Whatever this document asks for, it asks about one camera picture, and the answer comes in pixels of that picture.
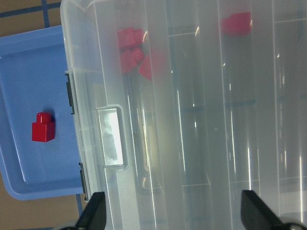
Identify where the red block tilted cluster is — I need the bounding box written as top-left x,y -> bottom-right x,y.
138,53 -> 165,81

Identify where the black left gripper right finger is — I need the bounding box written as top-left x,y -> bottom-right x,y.
240,190 -> 287,230

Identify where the clear plastic storage box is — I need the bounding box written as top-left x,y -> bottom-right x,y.
60,0 -> 307,230

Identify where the red block upper cluster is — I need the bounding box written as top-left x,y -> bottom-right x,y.
117,27 -> 144,50

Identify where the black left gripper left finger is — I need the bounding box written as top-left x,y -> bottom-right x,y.
75,192 -> 106,230

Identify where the red block in box corner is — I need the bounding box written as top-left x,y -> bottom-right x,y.
221,12 -> 252,36

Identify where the blue plastic tray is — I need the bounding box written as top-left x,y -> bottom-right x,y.
0,26 -> 83,200

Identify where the red block middle cluster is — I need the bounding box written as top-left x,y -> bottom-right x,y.
120,47 -> 144,74

